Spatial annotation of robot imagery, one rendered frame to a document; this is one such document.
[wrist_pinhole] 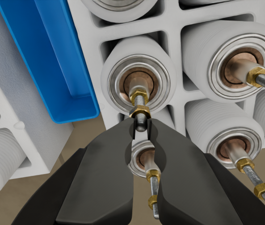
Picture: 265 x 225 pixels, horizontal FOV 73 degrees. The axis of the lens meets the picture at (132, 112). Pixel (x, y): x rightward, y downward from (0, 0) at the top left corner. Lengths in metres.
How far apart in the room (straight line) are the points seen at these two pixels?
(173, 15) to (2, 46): 0.30
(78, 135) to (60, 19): 0.32
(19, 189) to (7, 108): 0.52
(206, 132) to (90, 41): 0.21
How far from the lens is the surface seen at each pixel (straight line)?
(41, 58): 0.44
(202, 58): 0.23
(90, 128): 0.56
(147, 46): 0.21
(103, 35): 0.28
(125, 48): 0.21
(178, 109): 0.32
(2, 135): 0.42
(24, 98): 0.41
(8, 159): 0.40
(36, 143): 0.42
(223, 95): 0.25
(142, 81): 0.20
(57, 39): 0.49
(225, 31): 0.23
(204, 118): 0.30
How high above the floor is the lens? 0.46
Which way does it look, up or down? 62 degrees down
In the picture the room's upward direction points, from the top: 178 degrees counter-clockwise
